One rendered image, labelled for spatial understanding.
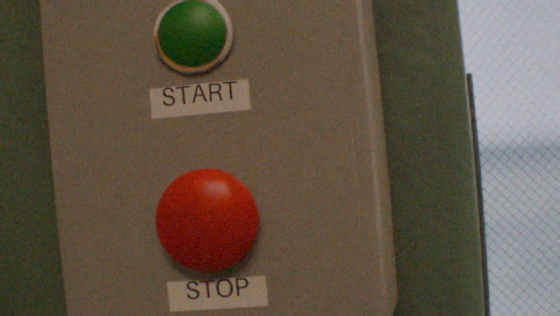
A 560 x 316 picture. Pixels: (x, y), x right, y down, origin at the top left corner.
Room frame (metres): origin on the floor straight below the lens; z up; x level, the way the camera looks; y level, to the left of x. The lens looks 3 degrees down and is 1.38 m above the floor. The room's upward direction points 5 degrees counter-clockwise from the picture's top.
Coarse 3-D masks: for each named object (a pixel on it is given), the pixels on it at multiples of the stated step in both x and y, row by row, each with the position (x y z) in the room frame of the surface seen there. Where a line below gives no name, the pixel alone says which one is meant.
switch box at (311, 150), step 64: (64, 0) 0.38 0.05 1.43; (128, 0) 0.37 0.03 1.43; (256, 0) 0.37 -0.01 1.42; (320, 0) 0.36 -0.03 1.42; (64, 64) 0.38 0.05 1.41; (128, 64) 0.37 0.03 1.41; (256, 64) 0.37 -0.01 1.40; (320, 64) 0.36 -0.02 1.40; (64, 128) 0.38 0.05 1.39; (128, 128) 0.37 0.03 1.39; (192, 128) 0.37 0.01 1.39; (256, 128) 0.37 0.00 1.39; (320, 128) 0.36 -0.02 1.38; (64, 192) 0.38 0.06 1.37; (128, 192) 0.37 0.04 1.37; (256, 192) 0.37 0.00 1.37; (320, 192) 0.36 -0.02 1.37; (384, 192) 0.39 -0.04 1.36; (64, 256) 0.38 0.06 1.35; (128, 256) 0.37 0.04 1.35; (256, 256) 0.37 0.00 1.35; (320, 256) 0.36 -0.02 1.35; (384, 256) 0.37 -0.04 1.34
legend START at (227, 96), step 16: (240, 80) 0.37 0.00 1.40; (160, 96) 0.37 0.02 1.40; (176, 96) 0.37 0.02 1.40; (192, 96) 0.37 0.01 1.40; (208, 96) 0.37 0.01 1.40; (224, 96) 0.37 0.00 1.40; (240, 96) 0.37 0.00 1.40; (160, 112) 0.37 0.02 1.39; (176, 112) 0.37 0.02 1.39; (192, 112) 0.37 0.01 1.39; (208, 112) 0.37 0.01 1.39
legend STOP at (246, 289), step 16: (176, 288) 0.37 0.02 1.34; (192, 288) 0.37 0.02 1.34; (208, 288) 0.37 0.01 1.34; (224, 288) 0.37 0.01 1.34; (240, 288) 0.37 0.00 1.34; (256, 288) 0.37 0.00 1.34; (176, 304) 0.37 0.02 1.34; (192, 304) 0.37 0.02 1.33; (208, 304) 0.37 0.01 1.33; (224, 304) 0.37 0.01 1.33; (240, 304) 0.37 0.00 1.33; (256, 304) 0.37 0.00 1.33
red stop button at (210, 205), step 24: (168, 192) 0.36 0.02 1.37; (192, 192) 0.36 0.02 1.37; (216, 192) 0.36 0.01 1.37; (240, 192) 0.36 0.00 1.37; (168, 216) 0.36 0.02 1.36; (192, 216) 0.36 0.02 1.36; (216, 216) 0.36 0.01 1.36; (240, 216) 0.36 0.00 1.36; (168, 240) 0.36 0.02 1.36; (192, 240) 0.36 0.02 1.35; (216, 240) 0.36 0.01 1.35; (240, 240) 0.36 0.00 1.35; (192, 264) 0.36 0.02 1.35; (216, 264) 0.36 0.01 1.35
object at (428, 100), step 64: (0, 0) 0.44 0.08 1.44; (384, 0) 0.42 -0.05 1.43; (448, 0) 0.42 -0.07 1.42; (0, 64) 0.44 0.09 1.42; (384, 64) 0.42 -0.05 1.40; (448, 64) 0.42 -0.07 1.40; (0, 128) 0.44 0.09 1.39; (384, 128) 0.42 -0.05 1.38; (448, 128) 0.42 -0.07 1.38; (0, 192) 0.45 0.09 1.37; (448, 192) 0.42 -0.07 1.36; (0, 256) 0.45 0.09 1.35; (448, 256) 0.42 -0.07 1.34
